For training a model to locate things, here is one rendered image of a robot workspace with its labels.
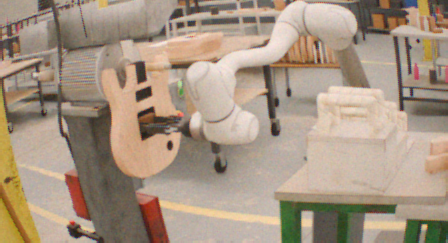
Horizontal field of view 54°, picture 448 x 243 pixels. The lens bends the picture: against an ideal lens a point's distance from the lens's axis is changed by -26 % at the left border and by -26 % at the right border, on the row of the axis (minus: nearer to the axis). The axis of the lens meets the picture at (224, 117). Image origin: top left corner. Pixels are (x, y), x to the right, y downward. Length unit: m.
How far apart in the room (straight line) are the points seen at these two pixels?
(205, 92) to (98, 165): 0.79
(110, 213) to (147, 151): 0.49
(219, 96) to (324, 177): 0.39
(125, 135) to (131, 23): 0.38
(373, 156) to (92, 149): 1.23
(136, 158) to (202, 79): 0.45
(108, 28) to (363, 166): 1.01
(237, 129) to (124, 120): 0.40
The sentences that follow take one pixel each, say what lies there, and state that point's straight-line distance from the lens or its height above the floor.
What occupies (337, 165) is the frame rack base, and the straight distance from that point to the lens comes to 1.51.
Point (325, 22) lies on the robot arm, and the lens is 1.96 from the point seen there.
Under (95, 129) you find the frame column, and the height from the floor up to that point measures 1.02.
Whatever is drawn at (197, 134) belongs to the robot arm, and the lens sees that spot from 1.78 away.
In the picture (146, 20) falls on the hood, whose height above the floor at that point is 1.45.
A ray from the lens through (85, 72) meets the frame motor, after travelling 2.13.
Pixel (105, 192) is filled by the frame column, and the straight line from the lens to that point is 2.29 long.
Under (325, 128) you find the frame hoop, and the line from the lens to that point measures 1.51.
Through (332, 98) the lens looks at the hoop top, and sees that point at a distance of 1.47.
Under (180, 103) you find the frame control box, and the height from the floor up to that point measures 1.02.
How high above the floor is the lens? 1.58
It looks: 15 degrees down
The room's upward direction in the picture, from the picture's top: 8 degrees counter-clockwise
